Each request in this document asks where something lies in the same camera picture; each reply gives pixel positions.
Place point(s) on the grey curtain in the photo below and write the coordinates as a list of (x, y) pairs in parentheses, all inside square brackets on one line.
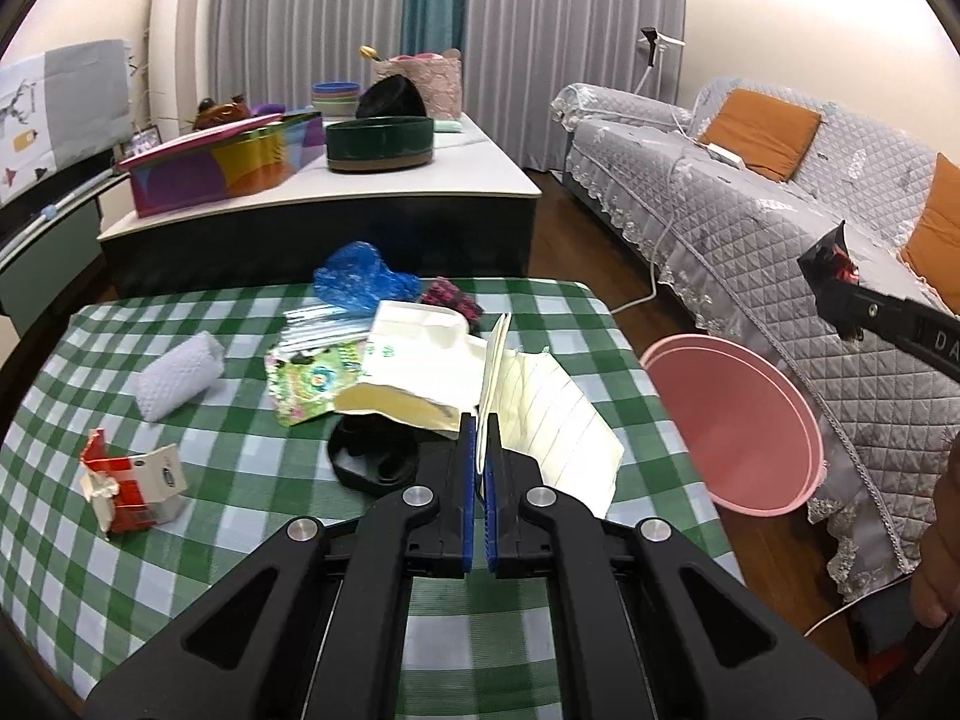
[(570, 37), (300, 15)]

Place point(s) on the green checked tablecloth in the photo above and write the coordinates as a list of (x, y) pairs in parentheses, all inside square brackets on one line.
[(225, 577)]

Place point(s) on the dark television cabinet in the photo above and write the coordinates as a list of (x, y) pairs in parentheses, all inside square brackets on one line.
[(45, 277)]

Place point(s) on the pink plastic basin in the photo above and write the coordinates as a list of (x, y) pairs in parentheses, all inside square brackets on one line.
[(727, 420)]

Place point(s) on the grey white television cover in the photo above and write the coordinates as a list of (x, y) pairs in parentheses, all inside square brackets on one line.
[(67, 112)]

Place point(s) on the colourful tin box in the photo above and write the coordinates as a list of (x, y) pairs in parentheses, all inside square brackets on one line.
[(225, 180)]

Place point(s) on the brown teapot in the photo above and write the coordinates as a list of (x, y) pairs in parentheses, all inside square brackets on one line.
[(221, 114)]

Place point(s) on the black pink printed wrapper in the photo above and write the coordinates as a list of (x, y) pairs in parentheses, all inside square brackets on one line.
[(448, 292)]

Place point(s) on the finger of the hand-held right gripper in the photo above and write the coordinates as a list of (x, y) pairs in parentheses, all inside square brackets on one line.
[(892, 319)]

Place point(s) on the mint green tray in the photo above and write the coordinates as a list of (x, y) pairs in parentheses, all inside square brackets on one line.
[(448, 126)]

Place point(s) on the black red snack wrapper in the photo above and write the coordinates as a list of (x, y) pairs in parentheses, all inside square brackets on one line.
[(825, 259)]

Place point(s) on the white blue rod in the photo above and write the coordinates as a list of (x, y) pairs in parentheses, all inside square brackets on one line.
[(67, 201)]

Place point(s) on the grey quilted sofa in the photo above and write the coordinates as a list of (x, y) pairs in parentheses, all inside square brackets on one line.
[(750, 240)]

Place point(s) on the pink lace basket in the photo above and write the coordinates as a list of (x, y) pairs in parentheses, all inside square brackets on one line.
[(442, 86)]

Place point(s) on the white power strip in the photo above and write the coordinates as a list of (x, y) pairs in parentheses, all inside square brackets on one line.
[(721, 153)]

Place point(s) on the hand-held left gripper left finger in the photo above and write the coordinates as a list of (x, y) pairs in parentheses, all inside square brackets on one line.
[(469, 499)]

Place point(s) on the black television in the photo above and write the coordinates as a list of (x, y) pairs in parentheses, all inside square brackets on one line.
[(45, 199)]

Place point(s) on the black plastic lid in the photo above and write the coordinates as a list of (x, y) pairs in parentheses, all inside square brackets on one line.
[(360, 465)]

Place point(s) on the blue plastic bag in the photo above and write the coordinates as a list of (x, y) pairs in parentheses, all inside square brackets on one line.
[(360, 274)]

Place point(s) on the white coffee table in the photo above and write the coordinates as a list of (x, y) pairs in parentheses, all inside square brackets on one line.
[(420, 180)]

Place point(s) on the cream paper bag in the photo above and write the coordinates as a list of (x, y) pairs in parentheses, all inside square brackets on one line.
[(420, 352)]

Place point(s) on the dark green round bowl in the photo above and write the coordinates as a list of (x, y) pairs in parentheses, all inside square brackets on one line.
[(379, 142)]

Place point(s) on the white standing air conditioner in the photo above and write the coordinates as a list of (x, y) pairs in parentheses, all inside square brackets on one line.
[(184, 37)]

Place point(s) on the person's right hand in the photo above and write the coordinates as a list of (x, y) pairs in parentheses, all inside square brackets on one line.
[(937, 540)]

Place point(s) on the small photo frame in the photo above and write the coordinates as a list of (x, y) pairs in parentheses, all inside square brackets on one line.
[(142, 141)]

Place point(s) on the green patterned foil wrapper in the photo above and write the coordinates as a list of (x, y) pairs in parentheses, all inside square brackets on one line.
[(315, 382)]

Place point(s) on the white foam net sleeve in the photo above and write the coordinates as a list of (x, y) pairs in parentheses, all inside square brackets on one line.
[(176, 379)]

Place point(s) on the clear plastic packet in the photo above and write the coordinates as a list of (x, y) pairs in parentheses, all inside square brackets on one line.
[(322, 328)]

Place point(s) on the purple plastic container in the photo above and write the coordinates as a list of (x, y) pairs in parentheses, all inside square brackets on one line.
[(268, 108)]

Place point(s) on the lined paper sheet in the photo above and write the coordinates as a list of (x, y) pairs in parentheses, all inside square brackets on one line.
[(555, 420)]

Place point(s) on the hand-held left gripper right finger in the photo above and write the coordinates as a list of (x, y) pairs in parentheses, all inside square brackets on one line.
[(492, 510)]

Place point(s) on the red white cigarette box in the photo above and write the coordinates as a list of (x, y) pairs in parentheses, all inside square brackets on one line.
[(142, 487)]

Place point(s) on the small yellow round object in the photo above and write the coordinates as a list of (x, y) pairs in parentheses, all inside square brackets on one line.
[(368, 54)]

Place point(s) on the orange cushion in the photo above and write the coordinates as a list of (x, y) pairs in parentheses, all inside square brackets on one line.
[(761, 133), (937, 240)]

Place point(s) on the stack of pastel bowls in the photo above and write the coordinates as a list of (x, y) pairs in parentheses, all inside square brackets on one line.
[(334, 99)]

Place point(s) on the white phone stand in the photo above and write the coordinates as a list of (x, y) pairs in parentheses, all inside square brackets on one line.
[(649, 41)]

